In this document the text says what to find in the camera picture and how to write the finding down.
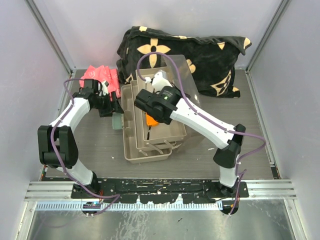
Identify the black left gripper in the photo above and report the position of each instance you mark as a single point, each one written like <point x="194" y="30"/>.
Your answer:
<point x="108" y="111"/>

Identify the orange tape measure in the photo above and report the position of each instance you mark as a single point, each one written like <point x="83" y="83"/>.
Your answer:
<point x="150" y="122"/>

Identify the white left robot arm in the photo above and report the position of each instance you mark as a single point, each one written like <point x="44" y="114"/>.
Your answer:
<point x="57" y="146"/>

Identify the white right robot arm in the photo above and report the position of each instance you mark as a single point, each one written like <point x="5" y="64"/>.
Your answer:
<point x="170" y="104"/>

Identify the pink printed plastic bag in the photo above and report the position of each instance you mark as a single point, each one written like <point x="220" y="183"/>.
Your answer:
<point x="103" y="74"/>

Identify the black floral plush blanket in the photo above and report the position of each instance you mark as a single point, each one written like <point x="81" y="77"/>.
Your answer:
<point x="211" y="60"/>

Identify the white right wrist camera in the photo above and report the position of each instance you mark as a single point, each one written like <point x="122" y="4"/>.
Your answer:
<point x="158" y="81"/>

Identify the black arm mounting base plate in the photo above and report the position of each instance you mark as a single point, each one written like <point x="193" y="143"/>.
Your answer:
<point x="161" y="191"/>

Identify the aluminium frame rail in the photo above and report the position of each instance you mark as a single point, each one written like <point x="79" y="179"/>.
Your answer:
<point x="53" y="196"/>

